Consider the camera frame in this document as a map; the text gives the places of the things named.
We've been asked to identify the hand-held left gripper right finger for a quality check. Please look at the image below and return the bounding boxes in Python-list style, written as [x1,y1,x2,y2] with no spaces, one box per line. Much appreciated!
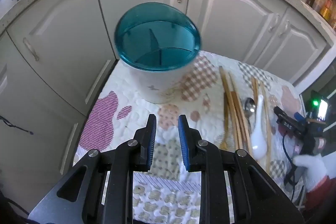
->
[178,114,305,224]

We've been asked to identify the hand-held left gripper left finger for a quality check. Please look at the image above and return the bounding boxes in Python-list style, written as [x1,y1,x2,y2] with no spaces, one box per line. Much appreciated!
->
[28,114,158,224]

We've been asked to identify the white ceramic spoon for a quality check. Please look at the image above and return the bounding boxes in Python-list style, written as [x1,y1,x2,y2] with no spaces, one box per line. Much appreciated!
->
[249,94,268,159]

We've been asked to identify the metal spoon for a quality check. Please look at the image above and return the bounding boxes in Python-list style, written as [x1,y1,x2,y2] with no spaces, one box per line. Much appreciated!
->
[243,97,257,151]

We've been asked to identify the white utensil holder teal lid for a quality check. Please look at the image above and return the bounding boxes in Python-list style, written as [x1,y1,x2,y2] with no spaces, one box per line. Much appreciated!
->
[114,2,202,104]

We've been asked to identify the person's right forearm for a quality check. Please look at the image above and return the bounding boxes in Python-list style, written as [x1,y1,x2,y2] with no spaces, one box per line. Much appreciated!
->
[306,175,336,211]

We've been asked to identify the person's right hand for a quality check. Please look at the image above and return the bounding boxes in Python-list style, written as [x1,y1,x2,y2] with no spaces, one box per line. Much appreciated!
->
[293,154,328,190]

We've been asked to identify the quilted patchwork cloth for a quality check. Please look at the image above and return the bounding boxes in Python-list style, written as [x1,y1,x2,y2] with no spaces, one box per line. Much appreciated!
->
[73,52,307,224]

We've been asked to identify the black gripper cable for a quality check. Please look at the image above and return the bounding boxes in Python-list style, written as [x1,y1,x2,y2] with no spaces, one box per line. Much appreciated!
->
[282,133,306,210]

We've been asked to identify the blue cord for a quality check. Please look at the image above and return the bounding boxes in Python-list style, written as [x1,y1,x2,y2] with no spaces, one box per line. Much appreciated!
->
[0,116,34,134]

